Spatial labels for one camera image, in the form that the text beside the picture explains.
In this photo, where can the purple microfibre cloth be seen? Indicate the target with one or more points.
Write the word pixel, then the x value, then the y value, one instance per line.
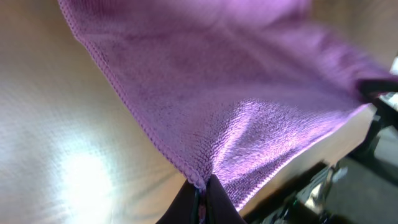
pixel 235 89

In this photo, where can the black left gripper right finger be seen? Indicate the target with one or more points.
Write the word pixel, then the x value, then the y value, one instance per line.
pixel 220 208

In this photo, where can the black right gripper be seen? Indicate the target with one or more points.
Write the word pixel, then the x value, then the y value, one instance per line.
pixel 385 117

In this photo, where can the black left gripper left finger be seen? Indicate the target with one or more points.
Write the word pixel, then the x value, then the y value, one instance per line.
pixel 184 207

